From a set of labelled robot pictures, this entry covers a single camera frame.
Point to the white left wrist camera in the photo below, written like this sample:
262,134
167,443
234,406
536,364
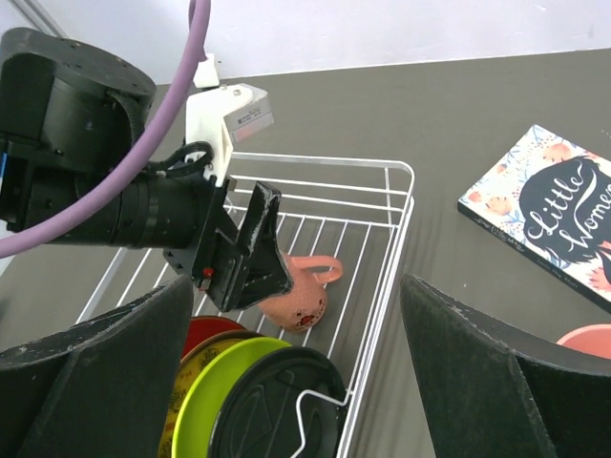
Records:
222,115

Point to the lime green plate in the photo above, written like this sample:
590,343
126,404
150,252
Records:
204,399

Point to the Little Women book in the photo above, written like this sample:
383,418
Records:
549,198

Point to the pink plastic cup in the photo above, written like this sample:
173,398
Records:
594,339

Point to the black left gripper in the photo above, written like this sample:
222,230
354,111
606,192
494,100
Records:
202,242

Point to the red plate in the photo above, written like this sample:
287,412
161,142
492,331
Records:
202,328

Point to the white wire dish rack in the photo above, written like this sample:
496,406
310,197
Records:
357,210

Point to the black plate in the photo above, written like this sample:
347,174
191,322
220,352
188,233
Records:
260,416

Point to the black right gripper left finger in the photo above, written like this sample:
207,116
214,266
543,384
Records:
100,388

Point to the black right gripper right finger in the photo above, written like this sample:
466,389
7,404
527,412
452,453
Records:
490,389

